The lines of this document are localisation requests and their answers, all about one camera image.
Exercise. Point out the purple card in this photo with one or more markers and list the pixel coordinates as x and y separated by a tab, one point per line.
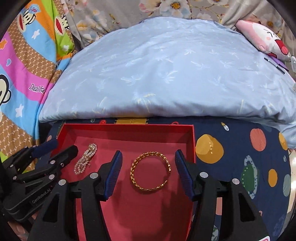
278	62

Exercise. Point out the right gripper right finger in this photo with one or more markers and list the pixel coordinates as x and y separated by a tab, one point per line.
203	190

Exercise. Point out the light blue pillow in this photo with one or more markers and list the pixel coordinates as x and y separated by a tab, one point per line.
267	103

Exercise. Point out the gold chain bangle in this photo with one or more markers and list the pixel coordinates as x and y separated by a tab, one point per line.
150	172

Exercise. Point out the red jewelry tray box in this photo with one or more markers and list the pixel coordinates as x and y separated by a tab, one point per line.
148	202

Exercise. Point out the colourful monkey cartoon blanket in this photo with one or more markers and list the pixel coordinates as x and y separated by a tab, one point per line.
35	50

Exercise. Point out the black pen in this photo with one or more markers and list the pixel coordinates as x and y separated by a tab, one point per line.
276	66

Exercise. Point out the pink white plush toy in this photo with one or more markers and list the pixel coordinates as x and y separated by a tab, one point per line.
264	39

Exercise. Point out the grey floral bedsheet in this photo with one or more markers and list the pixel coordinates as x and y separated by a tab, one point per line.
143	16

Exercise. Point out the navy planet print bedsheet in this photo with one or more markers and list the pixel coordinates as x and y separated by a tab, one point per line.
251	160

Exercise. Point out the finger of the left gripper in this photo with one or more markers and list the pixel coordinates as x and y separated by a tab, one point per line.
44	148
53	166

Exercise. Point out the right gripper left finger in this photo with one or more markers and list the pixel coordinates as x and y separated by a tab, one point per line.
93	189

